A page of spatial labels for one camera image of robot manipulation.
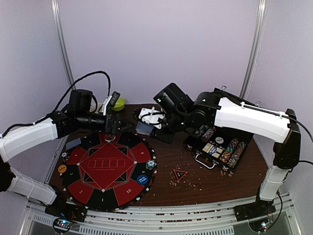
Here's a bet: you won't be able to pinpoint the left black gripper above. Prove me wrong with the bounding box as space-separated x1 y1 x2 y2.
76 111 135 135

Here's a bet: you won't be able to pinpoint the single blue playing card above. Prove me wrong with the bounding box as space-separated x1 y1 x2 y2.
66 138 81 150

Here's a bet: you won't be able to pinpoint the blue playing card deck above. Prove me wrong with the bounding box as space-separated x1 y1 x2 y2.
135 121 154 136

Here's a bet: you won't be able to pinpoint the teal poker chip stack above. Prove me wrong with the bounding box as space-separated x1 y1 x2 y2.
146 160 157 170

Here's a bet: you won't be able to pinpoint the small poker chip stack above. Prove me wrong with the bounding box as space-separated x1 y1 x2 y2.
61 152 68 162

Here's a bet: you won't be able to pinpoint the orange big blind button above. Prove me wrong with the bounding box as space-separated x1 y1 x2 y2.
58 164 67 174

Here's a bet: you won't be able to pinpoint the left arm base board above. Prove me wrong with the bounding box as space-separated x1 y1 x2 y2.
45 204 87 234

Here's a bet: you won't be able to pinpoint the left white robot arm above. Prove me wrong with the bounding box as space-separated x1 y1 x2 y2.
0 89 133 217

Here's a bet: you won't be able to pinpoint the right arm base board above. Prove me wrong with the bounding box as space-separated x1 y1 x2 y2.
234 203 276 233

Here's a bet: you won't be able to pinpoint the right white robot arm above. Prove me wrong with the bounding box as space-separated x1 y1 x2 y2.
154 83 301 216

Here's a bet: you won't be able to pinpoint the green bowl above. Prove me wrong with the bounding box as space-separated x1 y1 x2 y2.
113 97 126 112

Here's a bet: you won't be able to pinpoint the clear dealer button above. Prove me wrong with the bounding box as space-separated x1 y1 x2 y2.
104 133 116 142

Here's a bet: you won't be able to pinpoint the white round button in case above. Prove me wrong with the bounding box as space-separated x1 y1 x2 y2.
215 137 224 144

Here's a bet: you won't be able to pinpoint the boxed card deck in case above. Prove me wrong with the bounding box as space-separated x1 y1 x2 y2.
202 143 224 158

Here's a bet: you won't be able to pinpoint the black poker chip case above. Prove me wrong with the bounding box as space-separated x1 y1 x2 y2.
182 87 266 177

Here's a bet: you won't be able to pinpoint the red black triangle token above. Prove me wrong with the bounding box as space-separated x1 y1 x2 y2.
173 169 188 182

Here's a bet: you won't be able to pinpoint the poker chip row two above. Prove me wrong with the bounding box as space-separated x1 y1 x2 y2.
227 141 246 168

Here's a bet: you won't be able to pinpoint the round red black poker mat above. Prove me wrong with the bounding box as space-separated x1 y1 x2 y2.
60 132 157 212

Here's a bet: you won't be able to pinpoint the blue small blind button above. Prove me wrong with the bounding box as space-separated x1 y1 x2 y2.
136 174 149 185

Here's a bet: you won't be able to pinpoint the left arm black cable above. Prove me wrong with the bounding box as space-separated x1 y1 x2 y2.
0 70 112 138

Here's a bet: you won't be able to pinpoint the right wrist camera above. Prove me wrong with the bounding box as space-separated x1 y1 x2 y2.
133 106 165 129

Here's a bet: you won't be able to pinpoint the chrome case handle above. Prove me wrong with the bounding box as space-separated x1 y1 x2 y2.
194 152 217 170

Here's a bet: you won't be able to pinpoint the right aluminium post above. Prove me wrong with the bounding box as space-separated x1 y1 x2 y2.
240 0 267 99

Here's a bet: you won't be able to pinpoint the aluminium post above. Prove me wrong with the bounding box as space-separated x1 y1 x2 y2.
240 0 267 99
51 0 75 86

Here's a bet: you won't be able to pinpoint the left aluminium post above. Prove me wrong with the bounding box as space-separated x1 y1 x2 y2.
51 0 75 86

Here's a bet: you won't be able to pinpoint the aluminium front rail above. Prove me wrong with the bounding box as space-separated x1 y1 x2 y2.
24 193 294 235

